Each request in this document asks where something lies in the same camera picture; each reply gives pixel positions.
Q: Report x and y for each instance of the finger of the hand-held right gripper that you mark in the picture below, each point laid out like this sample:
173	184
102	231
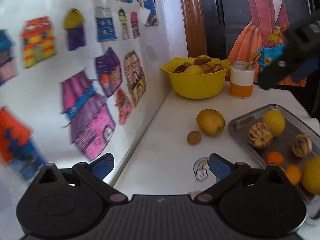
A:
306	70
272	76

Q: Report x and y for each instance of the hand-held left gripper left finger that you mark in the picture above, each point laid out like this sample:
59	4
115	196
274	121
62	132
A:
103	166

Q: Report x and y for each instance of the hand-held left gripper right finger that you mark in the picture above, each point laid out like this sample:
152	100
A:
220	167

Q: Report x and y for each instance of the metal tray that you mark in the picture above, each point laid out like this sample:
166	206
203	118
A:
240	126

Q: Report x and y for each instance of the round yellow fruit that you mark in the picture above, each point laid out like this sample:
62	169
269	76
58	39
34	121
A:
274	122

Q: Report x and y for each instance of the large striped pepino melon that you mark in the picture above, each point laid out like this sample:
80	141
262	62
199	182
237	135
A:
260	135

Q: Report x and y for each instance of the small orange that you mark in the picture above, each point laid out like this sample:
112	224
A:
293	174
275	158

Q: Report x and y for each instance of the small striped pepino melon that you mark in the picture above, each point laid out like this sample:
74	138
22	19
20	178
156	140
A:
302	145

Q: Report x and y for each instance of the large green pear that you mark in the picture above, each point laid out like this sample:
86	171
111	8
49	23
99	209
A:
312	176

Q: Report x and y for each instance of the yellow flower twig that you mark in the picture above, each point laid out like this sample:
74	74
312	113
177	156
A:
256	57

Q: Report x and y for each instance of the white and orange jar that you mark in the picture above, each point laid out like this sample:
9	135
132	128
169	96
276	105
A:
242	82

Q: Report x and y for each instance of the brown kiwi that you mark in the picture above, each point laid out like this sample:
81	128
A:
194	137

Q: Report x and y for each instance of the small brownish pear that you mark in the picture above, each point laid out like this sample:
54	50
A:
210	122

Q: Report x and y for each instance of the white printed table cover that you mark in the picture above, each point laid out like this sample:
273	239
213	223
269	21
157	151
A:
170	155

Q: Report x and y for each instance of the brown dried fruit pieces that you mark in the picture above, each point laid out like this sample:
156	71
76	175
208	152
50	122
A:
201	60

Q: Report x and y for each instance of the yellow plastic bowl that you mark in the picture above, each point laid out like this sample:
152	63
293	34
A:
197	86

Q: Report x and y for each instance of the yellow fruit in bowl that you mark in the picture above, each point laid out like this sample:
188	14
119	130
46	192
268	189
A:
194	69

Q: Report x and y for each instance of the dark door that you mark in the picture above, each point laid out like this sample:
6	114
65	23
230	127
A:
215	17

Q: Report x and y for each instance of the coloured houses drawing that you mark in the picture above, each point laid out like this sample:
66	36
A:
82	80

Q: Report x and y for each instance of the wall poster of dressed figure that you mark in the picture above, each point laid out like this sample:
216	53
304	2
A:
250	17

